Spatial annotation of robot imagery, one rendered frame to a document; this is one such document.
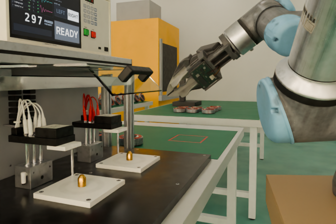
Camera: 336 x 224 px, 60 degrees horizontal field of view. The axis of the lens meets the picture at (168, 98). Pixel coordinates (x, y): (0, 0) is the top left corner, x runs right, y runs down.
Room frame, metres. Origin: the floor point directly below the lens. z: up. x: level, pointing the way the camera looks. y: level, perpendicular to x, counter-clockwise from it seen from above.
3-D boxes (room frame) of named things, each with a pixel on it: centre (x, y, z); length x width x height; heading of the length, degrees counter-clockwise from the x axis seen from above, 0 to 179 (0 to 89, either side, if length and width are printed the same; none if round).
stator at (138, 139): (1.27, 0.17, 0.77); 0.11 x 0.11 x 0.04
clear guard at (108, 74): (0.69, 0.21, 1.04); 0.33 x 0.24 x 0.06; 70
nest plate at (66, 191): (0.68, 0.21, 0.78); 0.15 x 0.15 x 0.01; 70
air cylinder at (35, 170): (0.73, 0.34, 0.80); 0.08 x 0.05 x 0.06; 160
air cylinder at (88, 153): (0.96, 0.26, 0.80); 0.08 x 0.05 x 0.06; 160
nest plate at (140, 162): (0.91, 0.12, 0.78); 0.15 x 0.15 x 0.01; 70
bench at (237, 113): (3.09, -0.46, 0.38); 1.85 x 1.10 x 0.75; 160
